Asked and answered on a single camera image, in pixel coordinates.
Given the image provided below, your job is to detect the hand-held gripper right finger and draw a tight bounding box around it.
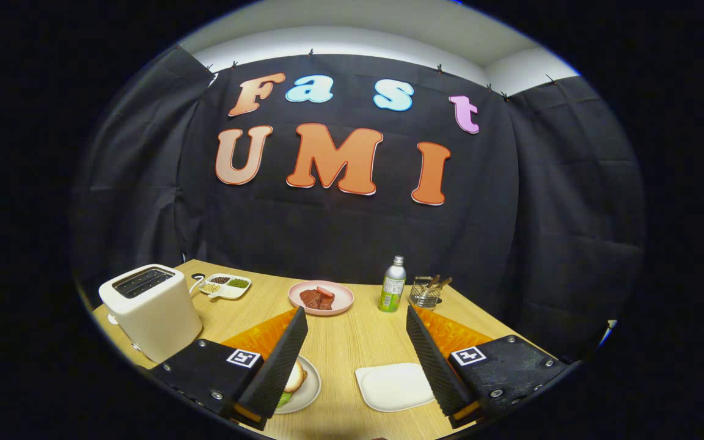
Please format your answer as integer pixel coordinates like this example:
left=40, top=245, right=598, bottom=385
left=405, top=305, right=573, bottom=428

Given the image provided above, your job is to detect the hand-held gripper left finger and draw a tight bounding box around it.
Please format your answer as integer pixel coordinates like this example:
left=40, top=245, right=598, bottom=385
left=149, top=307, right=309, bottom=431

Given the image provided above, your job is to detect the toasted bread slice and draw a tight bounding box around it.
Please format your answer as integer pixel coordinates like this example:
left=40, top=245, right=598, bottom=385
left=284, top=359, right=309, bottom=394

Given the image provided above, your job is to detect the round white plate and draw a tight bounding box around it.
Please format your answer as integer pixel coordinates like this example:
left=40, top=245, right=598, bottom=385
left=274, top=356, right=322, bottom=415

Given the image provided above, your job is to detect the square white plate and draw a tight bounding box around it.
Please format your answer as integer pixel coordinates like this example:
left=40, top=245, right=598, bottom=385
left=355, top=362, right=436, bottom=413

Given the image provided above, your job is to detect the silver bottle with green label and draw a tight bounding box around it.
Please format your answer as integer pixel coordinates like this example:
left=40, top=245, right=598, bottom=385
left=378, top=255, right=407, bottom=313

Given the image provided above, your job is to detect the pink plate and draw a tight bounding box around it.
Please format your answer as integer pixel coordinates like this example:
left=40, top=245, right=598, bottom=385
left=288, top=280, right=355, bottom=317

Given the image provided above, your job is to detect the white divided bean dish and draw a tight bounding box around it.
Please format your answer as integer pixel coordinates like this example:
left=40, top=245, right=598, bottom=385
left=198, top=273, right=252, bottom=300

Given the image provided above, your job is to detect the black backdrop cloth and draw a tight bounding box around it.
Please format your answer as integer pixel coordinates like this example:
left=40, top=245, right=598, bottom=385
left=70, top=46, right=646, bottom=361

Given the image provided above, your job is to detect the white toaster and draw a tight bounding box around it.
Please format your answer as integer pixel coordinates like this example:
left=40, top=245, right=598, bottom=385
left=98, top=264, right=204, bottom=364

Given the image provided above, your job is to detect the metal wire utensil holder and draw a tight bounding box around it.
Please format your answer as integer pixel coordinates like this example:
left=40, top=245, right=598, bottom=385
left=409, top=276, right=442, bottom=310

